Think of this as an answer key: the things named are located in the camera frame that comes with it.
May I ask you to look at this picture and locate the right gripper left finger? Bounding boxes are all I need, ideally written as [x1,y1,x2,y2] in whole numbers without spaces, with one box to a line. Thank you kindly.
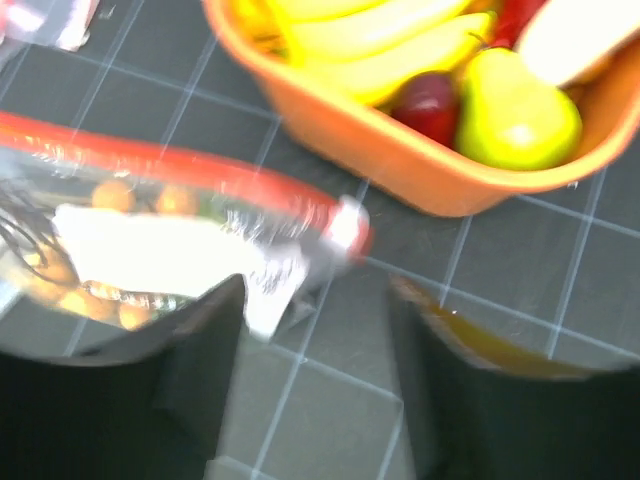
[1,275,245,479]

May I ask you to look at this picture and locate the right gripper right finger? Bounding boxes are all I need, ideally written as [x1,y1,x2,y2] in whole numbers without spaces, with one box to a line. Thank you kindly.
[388,276,639,479]

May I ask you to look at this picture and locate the orange zipper clear bag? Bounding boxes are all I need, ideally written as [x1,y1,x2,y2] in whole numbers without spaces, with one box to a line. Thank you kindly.
[1,113,370,341]

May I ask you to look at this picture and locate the brown longan bunch toy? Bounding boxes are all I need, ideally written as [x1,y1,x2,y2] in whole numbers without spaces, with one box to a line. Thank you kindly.
[1,180,198,330]

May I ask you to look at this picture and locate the pink zipper clear bag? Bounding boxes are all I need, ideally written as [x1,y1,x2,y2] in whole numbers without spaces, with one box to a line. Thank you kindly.
[55,0,100,52]

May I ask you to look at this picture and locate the black grid mat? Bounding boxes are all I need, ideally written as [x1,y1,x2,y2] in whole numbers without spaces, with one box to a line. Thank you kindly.
[1,1,639,479]

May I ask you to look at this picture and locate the orange plastic basket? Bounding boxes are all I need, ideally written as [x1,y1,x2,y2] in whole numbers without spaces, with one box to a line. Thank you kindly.
[203,1,639,217]

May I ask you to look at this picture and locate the green pear toy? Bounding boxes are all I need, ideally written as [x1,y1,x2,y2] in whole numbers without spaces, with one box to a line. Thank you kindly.
[454,48,582,171]

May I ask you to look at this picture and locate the dark purple mangosteen toy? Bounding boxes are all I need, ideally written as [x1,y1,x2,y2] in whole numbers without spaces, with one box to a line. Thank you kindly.
[390,71,460,148]

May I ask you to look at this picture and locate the yellow banana bunch toy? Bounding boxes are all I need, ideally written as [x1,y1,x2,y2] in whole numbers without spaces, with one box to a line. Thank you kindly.
[230,1,498,106]

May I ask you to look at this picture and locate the white radish toy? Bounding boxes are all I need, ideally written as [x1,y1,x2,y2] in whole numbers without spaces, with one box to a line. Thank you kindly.
[514,0,639,86]

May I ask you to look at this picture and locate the red lobster toy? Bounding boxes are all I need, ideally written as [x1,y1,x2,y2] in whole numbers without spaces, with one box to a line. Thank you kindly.
[491,0,546,49]

